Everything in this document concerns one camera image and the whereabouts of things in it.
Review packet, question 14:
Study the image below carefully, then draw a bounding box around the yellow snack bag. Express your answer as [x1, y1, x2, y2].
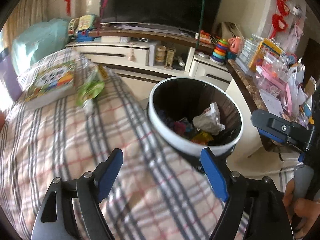
[191, 131, 214, 146]

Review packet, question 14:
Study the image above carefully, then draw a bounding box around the white tissue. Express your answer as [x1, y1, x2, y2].
[193, 102, 225, 135]

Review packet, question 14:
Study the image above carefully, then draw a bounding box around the black white trash bin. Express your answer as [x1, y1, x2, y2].
[147, 77, 244, 173]

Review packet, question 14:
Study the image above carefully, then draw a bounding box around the person's right hand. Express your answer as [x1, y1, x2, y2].
[283, 178, 319, 239]

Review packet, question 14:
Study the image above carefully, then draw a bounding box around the marble counter shelf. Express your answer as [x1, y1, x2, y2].
[226, 59, 284, 152]

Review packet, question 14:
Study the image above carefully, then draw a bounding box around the pink plastic storage box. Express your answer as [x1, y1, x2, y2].
[253, 53, 292, 98]

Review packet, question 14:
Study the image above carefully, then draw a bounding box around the plaid blanket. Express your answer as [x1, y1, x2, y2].
[1, 69, 223, 239]

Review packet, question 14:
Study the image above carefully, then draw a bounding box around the green snack pouch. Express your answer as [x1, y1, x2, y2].
[76, 64, 108, 116]

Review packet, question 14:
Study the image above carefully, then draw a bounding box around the red toy phone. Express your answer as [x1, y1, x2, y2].
[199, 30, 212, 44]

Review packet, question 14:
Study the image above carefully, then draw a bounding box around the purple thermos bottle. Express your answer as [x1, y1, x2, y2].
[1, 55, 22, 102]

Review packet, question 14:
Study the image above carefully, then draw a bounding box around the white tv cabinet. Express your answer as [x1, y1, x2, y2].
[66, 41, 232, 90]

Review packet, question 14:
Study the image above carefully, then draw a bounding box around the black flat television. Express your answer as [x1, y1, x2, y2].
[100, 0, 221, 32]

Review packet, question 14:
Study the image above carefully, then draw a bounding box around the teal covered furniture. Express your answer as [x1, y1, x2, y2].
[11, 18, 69, 76]

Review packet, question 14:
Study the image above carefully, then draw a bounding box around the toy telephone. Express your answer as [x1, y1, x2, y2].
[78, 14, 100, 31]

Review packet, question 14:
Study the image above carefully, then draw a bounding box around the rainbow stacking ring toy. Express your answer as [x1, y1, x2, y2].
[209, 39, 228, 65]

